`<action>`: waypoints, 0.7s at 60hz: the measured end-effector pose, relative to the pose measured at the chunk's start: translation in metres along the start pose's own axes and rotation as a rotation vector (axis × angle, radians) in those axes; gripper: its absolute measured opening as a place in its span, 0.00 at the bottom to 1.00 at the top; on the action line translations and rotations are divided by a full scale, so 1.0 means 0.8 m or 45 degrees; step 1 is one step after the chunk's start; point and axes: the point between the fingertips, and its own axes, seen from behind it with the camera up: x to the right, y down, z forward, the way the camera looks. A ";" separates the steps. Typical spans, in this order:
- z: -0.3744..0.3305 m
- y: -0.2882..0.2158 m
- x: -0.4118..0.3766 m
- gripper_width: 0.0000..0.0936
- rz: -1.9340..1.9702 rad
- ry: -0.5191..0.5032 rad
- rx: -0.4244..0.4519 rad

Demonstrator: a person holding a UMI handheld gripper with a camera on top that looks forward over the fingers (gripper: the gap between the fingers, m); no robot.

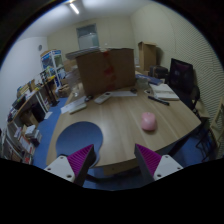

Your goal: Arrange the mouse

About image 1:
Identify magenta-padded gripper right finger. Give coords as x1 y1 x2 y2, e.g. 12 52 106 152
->
134 143 184 185

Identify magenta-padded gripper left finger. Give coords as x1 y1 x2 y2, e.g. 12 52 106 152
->
43 143 98 187

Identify pink computer mouse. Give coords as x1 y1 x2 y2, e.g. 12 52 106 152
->
139 111 158 132

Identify dark blue round mouse pad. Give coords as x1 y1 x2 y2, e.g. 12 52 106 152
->
55 120 104 168

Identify low shelf unit with books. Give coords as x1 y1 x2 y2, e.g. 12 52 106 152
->
0 119 43 166

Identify black marker pen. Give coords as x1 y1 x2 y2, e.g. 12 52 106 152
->
147 95 171 107

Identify white open book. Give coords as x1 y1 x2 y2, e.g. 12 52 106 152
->
148 83 180 101

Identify small cardboard floor box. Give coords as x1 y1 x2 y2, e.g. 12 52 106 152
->
58 84 72 98

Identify black floor stand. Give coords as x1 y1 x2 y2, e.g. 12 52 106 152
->
44 75 59 107

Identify clear plastic jar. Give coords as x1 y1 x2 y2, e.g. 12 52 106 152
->
65 68 82 91

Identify black office chair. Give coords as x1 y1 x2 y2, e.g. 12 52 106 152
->
167 58 201 111

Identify dark box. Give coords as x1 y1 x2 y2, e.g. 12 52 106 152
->
148 65 169 80

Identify blue white glass cabinet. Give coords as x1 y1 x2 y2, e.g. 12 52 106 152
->
39 49 66 88

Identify large brown cardboard box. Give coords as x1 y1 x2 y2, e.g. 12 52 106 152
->
75 47 137 97

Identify tall narrow cardboard box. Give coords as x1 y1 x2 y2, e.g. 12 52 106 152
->
137 41 158 72

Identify grey flat board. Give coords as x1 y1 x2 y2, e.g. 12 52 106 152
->
65 46 101 61

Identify long ceiling light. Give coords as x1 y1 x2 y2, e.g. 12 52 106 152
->
68 2 81 15

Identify wooden wall desk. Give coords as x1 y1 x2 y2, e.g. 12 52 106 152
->
11 74 56 121

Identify grey wall window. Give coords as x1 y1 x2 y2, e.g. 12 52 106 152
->
75 23 100 50

